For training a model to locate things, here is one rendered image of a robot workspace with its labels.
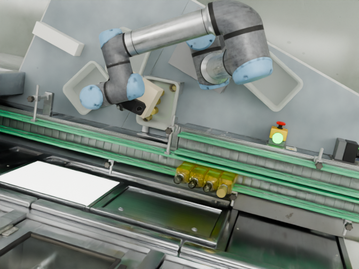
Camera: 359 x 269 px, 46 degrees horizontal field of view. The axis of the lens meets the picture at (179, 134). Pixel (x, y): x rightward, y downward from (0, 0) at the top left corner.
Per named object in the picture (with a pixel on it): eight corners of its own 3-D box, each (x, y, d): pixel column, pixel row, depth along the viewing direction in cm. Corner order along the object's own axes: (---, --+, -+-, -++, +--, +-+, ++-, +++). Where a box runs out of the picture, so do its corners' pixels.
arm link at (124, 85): (130, 61, 127) (98, 70, 130) (140, 97, 128) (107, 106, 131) (139, 61, 134) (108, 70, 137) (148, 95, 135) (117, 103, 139)
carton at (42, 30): (43, 22, 207) (36, 21, 202) (84, 44, 204) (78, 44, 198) (39, 33, 209) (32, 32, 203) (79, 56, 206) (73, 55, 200)
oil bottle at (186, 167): (185, 169, 188) (172, 182, 167) (187, 157, 187) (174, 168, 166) (197, 172, 187) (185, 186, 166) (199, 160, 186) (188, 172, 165)
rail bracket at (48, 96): (49, 115, 211) (22, 121, 189) (53, 82, 207) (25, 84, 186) (57, 117, 210) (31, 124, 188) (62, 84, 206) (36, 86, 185)
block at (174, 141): (173, 142, 194) (169, 145, 187) (177, 122, 192) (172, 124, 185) (180, 144, 193) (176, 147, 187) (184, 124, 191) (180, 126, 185)
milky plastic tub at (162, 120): (141, 120, 203) (134, 123, 194) (148, 74, 198) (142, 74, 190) (176, 128, 199) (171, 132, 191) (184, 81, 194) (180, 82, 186)
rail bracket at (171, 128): (168, 149, 188) (160, 155, 176) (175, 112, 184) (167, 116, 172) (174, 151, 187) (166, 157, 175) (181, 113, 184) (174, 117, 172)
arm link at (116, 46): (252, -18, 114) (90, 33, 126) (262, 23, 115) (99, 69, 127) (255, -11, 125) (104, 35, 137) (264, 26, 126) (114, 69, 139)
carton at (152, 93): (130, 69, 168) (122, 69, 161) (163, 89, 166) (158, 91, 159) (116, 95, 171) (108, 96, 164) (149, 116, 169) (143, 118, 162)
